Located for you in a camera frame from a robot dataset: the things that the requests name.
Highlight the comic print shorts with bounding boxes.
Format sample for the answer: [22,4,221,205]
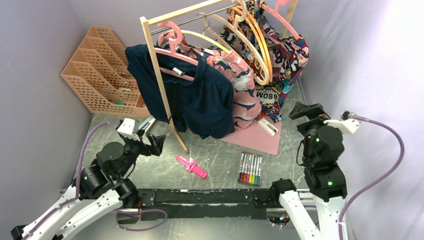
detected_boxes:
[211,0,311,124]

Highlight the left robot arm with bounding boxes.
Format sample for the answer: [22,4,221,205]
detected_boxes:
[10,130,166,240]

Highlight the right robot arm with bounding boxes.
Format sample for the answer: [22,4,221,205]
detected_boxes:
[269,102,347,240]

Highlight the navy blue shorts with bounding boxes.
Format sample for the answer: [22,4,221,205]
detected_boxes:
[125,44,235,139]

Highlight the pink patterned shorts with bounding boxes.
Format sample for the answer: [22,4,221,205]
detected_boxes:
[175,38,262,130]

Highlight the orange plastic hanger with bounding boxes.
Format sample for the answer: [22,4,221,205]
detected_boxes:
[221,5,273,86]

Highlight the light blue stapler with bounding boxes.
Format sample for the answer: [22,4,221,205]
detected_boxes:
[138,115,157,133]

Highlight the pink plastic clip tool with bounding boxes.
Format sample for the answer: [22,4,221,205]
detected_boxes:
[176,155,208,179]

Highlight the white stapler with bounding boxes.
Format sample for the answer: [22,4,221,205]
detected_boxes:
[258,118,279,137]

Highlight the pink mat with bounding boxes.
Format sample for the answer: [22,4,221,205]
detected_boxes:
[220,117,283,155]

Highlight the pack of coloured markers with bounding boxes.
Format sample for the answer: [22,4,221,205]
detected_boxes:
[236,151,263,187]

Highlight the peach plastic file organizer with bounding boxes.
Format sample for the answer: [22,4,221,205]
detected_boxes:
[61,26,150,118]

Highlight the wooden clothes rack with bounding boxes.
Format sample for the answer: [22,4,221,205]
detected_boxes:
[139,0,301,154]

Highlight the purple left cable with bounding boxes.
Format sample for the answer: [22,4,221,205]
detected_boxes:
[21,120,120,240]

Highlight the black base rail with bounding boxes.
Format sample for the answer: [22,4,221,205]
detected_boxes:
[123,188,282,220]

